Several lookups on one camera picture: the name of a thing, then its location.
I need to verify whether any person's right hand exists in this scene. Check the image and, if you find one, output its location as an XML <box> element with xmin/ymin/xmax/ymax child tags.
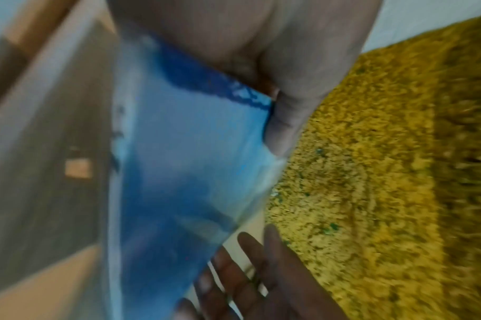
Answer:
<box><xmin>177</xmin><ymin>223</ymin><xmax>348</xmax><ymax>320</ymax></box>

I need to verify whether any person's left hand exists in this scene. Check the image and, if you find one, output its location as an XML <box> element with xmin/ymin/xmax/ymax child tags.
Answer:
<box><xmin>105</xmin><ymin>0</ymin><xmax>384</xmax><ymax>157</ymax></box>

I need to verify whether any green moss wall panel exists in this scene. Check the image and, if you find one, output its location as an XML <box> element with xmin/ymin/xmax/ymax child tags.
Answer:
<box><xmin>264</xmin><ymin>12</ymin><xmax>481</xmax><ymax>320</ymax></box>

